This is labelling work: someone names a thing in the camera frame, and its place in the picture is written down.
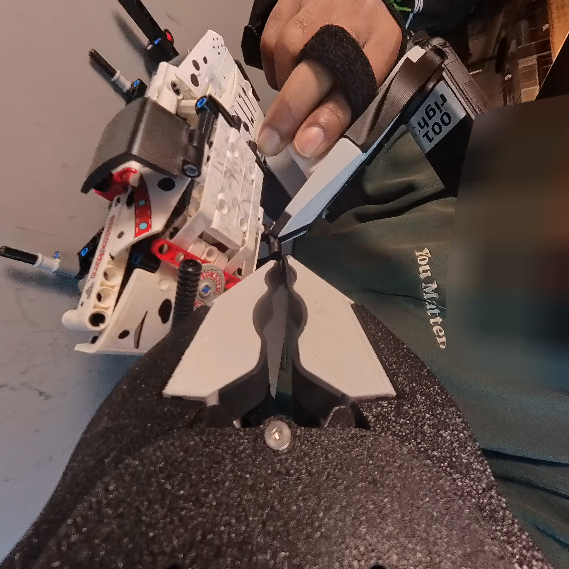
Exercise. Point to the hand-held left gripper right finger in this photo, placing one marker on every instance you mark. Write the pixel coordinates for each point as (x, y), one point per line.
(342, 351)

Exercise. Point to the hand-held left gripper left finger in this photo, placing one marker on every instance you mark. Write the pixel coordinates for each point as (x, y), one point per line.
(218, 351)

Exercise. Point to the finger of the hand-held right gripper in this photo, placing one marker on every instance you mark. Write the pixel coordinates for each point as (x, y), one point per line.
(324, 191)

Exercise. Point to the person's right hand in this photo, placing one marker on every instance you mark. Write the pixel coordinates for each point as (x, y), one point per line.
(302, 107)

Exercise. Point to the white toy brick truck model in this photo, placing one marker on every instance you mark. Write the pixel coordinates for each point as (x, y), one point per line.
(196, 178)

